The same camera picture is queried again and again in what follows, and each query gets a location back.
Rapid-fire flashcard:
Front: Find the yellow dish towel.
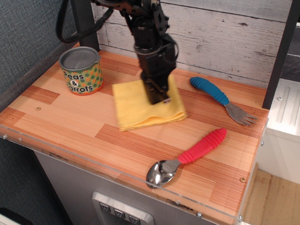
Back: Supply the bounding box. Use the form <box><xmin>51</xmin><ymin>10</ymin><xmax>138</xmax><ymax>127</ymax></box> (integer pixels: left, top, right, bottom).
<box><xmin>112</xmin><ymin>75</ymin><xmax>187</xmax><ymax>131</ymax></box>

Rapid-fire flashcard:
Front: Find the grey toy fridge cabinet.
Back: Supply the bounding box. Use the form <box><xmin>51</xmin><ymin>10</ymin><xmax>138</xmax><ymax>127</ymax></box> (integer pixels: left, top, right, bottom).
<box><xmin>36</xmin><ymin>152</ymin><xmax>217</xmax><ymax>225</ymax></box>

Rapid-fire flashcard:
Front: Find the dark frame post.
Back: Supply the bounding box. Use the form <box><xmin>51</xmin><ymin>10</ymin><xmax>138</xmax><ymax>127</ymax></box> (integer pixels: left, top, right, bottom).
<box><xmin>262</xmin><ymin>0</ymin><xmax>300</xmax><ymax>110</ymax></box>
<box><xmin>70</xmin><ymin>0</ymin><xmax>100</xmax><ymax>51</ymax></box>

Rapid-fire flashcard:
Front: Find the dark left frame post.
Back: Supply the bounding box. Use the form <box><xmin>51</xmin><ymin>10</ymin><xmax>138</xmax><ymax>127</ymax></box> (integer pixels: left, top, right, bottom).
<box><xmin>70</xmin><ymin>0</ymin><xmax>100</xmax><ymax>51</ymax></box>

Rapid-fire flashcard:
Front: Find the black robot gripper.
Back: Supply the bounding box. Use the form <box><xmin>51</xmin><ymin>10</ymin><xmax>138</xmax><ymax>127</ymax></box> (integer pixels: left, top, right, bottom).
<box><xmin>134</xmin><ymin>34</ymin><xmax>179</xmax><ymax>105</ymax></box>

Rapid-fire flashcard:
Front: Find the dark right frame post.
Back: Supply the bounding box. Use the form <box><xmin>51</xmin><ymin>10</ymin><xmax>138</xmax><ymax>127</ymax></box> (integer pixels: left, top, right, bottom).
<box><xmin>262</xmin><ymin>0</ymin><xmax>300</xmax><ymax>110</ymax></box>

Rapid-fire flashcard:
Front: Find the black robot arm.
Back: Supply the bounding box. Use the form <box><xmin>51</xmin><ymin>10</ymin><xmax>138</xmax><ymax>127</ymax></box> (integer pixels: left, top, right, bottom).
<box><xmin>91</xmin><ymin>0</ymin><xmax>179</xmax><ymax>105</ymax></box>

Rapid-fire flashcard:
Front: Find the white toy sink unit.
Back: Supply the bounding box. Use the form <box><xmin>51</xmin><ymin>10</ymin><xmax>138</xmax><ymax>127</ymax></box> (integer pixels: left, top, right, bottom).
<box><xmin>249</xmin><ymin>22</ymin><xmax>300</xmax><ymax>191</ymax></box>

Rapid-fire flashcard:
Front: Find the red handled toy spoon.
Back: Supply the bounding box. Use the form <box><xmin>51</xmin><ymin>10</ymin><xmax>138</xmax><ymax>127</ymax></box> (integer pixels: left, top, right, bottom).
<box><xmin>146</xmin><ymin>128</ymin><xmax>227</xmax><ymax>189</ymax></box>

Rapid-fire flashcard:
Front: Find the peas and carrots toy can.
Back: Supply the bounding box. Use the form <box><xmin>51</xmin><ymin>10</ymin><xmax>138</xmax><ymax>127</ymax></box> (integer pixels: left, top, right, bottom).
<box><xmin>59</xmin><ymin>46</ymin><xmax>103</xmax><ymax>96</ymax></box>

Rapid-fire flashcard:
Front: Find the blue handled toy fork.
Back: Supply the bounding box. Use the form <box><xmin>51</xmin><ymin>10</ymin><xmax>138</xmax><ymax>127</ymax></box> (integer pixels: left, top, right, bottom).
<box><xmin>190</xmin><ymin>77</ymin><xmax>257</xmax><ymax>126</ymax></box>

